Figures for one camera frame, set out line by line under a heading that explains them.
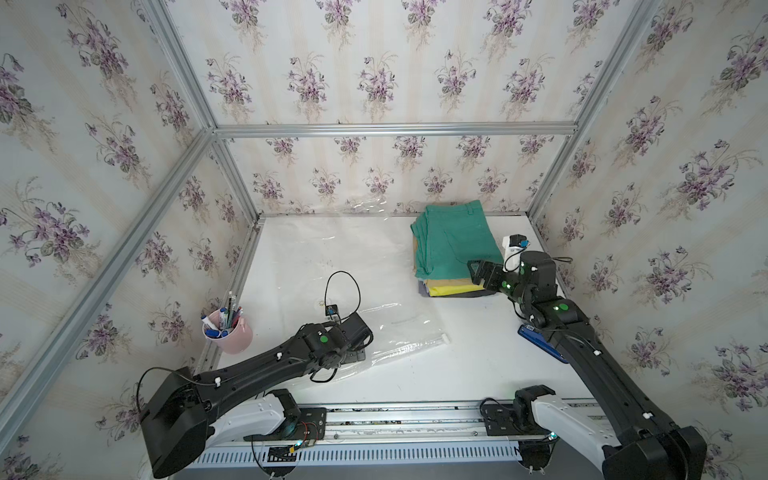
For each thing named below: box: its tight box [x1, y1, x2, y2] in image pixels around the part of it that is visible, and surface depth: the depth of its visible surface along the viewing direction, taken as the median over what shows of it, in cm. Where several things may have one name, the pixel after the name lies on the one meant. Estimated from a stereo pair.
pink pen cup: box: [202, 308, 253, 355], surface depth 81 cm
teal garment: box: [410, 200, 504, 280], surface depth 95 cm
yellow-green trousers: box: [428, 284, 485, 297], surface depth 90 cm
